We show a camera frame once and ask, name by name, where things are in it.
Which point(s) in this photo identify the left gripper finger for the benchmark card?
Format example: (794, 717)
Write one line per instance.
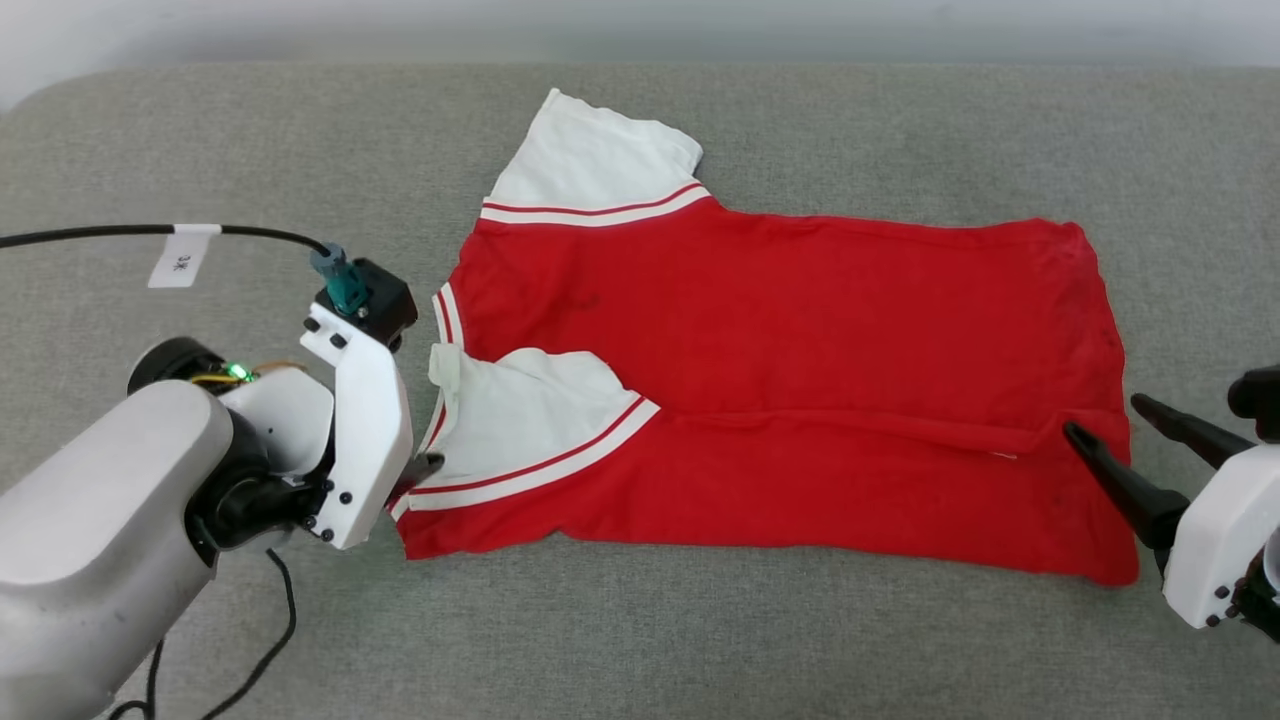
(422, 470)

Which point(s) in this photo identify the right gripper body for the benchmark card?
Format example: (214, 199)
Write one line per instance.
(1268, 600)

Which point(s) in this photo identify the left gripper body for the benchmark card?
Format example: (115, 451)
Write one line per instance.
(290, 430)

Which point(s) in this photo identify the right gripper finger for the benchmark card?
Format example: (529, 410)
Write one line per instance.
(1195, 432)
(1140, 495)

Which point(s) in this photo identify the red white short-sleeve shirt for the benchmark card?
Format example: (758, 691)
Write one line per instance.
(800, 330)

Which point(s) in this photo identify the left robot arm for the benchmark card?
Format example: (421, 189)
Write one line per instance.
(90, 540)

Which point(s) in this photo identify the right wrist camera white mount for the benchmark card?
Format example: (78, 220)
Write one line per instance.
(1215, 540)

